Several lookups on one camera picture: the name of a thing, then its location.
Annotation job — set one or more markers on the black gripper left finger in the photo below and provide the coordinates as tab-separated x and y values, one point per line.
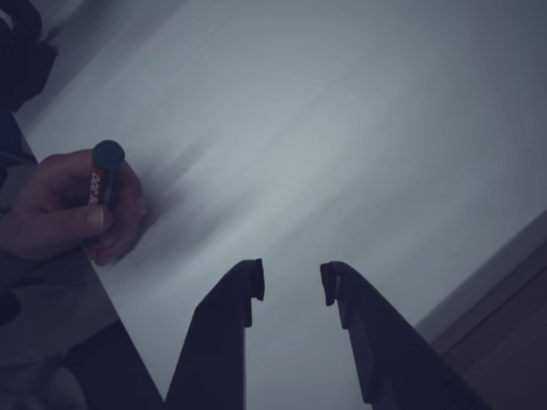
213	341

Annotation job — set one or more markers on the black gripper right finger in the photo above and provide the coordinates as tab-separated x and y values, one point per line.
384	341

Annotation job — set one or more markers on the green black marker pen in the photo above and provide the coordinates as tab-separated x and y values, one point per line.
104	179

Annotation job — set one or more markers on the person's left hand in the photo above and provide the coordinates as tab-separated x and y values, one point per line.
51	200

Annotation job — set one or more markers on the black office chair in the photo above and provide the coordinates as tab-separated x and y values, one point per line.
25	64

